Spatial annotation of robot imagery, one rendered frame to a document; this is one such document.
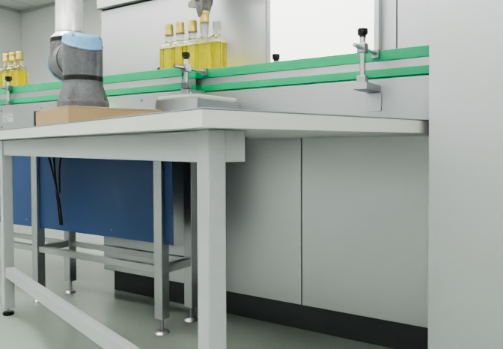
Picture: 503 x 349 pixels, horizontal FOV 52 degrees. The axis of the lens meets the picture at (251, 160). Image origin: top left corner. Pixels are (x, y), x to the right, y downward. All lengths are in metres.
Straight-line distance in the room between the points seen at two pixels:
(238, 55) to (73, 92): 0.71
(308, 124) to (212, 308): 0.40
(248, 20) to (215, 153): 1.14
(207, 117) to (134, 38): 1.59
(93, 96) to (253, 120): 0.73
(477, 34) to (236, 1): 1.03
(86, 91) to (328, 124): 0.77
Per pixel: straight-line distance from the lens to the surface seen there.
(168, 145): 1.08
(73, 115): 1.49
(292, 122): 1.03
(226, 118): 0.92
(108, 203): 2.13
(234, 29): 2.07
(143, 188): 1.98
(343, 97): 1.61
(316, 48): 1.87
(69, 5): 1.80
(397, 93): 1.55
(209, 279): 0.98
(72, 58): 1.62
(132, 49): 2.47
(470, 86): 1.34
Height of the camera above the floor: 0.68
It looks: 1 degrees down
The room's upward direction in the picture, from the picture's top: straight up
